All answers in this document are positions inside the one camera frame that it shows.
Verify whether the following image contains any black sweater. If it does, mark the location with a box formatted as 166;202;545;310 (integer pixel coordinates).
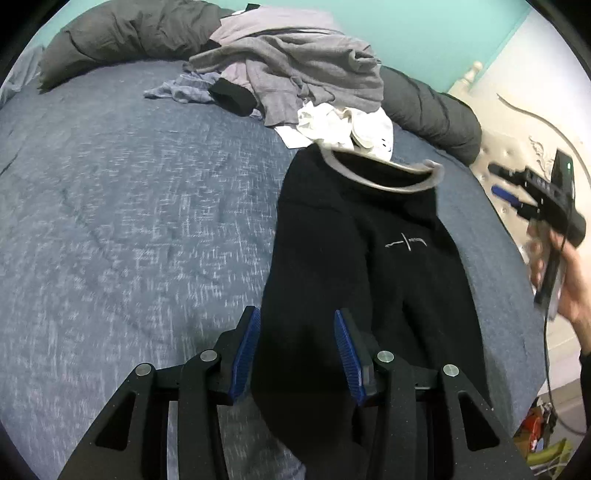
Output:
249;145;492;469

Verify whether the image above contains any blue-grey thin garment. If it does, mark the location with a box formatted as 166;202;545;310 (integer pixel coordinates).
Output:
144;73;223;105

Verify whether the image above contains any colourful floor clutter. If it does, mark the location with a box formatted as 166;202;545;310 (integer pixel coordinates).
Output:
513;401;579;472

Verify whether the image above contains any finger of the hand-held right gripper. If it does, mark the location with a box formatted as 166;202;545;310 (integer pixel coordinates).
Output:
488;164;527;180
492;185;532;210

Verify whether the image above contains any white smiley t-shirt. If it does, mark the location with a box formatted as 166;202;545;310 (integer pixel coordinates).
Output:
350;110;394;162

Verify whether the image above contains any blue sheeted bed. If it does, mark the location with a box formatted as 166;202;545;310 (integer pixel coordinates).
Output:
0;59;550;480

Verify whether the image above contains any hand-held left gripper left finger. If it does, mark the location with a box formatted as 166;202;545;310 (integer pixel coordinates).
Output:
58;305;262;480

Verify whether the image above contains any dark grey rolled duvet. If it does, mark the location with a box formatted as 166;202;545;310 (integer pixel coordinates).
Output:
37;0;483;165

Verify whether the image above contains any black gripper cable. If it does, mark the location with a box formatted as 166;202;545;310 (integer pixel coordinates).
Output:
542;311;588;435

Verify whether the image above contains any light grey blanket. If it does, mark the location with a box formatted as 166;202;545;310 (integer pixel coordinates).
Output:
0;45;45;108

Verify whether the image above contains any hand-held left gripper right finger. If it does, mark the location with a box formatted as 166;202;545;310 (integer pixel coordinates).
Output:
333;309;532;480

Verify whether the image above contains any person's right hand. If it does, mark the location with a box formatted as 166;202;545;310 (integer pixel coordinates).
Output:
529;224;591;324

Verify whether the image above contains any small black garment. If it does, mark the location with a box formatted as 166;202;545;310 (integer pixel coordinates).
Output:
210;78;264;117

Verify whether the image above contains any cream white garment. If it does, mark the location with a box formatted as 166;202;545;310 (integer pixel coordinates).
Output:
276;102;357;150

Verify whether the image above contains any pile of grey white clothes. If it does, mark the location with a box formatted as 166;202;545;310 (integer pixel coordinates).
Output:
189;9;385;128

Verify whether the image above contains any cream tufted headboard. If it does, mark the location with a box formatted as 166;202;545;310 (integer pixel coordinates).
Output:
447;60;591;352

